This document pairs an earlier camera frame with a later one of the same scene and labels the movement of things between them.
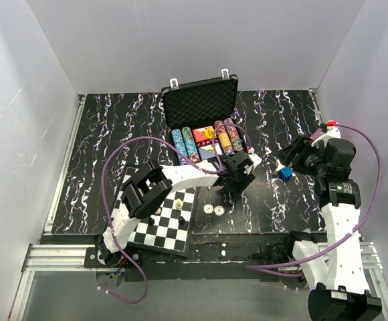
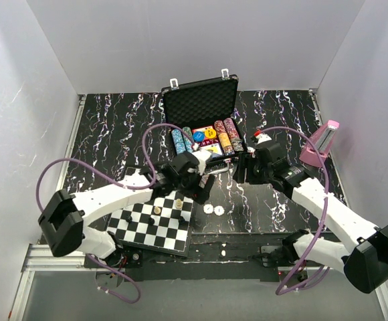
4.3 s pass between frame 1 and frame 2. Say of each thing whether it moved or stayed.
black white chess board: stayed
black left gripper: moved
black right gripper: moved
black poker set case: stayed
